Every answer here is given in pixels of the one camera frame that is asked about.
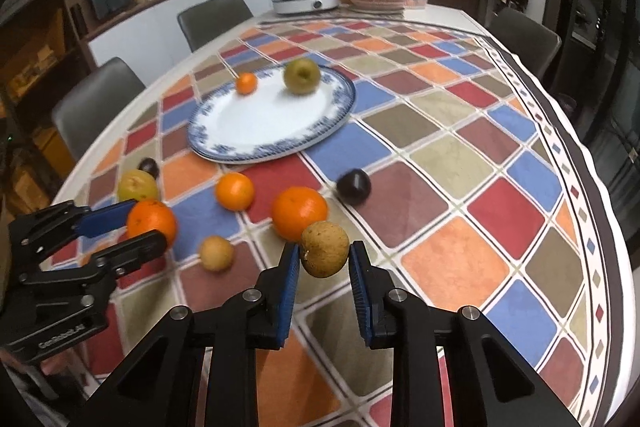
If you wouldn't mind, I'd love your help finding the large orange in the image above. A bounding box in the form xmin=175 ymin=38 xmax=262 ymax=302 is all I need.
xmin=126 ymin=199 xmax=178 ymax=248

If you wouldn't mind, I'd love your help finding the small orange mandarin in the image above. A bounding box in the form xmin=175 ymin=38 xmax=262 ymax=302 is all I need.
xmin=235 ymin=72 xmax=258 ymax=95

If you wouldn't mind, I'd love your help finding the small brown fruit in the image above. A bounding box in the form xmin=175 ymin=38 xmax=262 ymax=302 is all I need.
xmin=299 ymin=221 xmax=349 ymax=279

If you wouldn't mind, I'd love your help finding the small green apple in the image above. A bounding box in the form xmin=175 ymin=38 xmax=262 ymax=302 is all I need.
xmin=283 ymin=57 xmax=321 ymax=95

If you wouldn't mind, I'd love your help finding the white kitchen counter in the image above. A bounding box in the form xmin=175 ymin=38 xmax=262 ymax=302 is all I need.
xmin=88 ymin=0 xmax=273 ymax=86

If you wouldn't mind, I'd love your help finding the large yellow-green apple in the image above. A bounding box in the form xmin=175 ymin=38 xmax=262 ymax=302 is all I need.
xmin=116 ymin=169 xmax=160 ymax=202

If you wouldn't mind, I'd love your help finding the dark plum left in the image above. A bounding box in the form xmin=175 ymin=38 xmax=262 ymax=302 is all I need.
xmin=137 ymin=157 xmax=160 ymax=179

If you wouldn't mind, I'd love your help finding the dark plum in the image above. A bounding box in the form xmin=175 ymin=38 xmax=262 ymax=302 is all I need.
xmin=137 ymin=157 xmax=160 ymax=179
xmin=335 ymin=169 xmax=372 ymax=206

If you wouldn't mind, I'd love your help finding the brown round fruit centre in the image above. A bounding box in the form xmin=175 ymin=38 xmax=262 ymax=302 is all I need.
xmin=198 ymin=235 xmax=234 ymax=272

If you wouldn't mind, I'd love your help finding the grey chair left near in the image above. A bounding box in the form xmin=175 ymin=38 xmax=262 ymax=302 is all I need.
xmin=51 ymin=57 xmax=145 ymax=160

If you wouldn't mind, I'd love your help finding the grey chair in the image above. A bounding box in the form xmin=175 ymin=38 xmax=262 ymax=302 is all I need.
xmin=177 ymin=0 xmax=253 ymax=52
xmin=51 ymin=57 xmax=145 ymax=160
xmin=488 ymin=8 xmax=562 ymax=80

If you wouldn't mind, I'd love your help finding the orange mandarin near plate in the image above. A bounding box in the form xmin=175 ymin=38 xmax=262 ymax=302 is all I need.
xmin=214 ymin=172 xmax=255 ymax=211

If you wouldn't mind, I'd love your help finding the blue white porcelain plate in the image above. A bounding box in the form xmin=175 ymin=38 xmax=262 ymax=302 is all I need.
xmin=188 ymin=65 xmax=356 ymax=165

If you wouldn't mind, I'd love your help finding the orange tangerine right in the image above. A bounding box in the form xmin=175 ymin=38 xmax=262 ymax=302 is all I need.
xmin=270 ymin=186 xmax=329 ymax=242

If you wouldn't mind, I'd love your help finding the grey chair left far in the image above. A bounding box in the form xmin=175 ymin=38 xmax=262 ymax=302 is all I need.
xmin=177 ymin=0 xmax=253 ymax=52

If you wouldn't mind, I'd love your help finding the colourful checkered tablecloth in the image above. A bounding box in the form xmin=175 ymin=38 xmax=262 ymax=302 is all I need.
xmin=60 ymin=17 xmax=631 ymax=426

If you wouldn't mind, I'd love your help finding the dark plum right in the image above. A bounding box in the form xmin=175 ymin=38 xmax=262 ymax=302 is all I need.
xmin=335 ymin=169 xmax=372 ymax=206

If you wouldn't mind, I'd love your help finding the white induction cooker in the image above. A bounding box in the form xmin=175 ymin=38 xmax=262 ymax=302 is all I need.
xmin=272 ymin=0 xmax=341 ymax=16

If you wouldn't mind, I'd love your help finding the grey chair far right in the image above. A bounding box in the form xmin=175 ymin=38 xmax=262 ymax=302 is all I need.
xmin=488 ymin=8 xmax=562 ymax=80

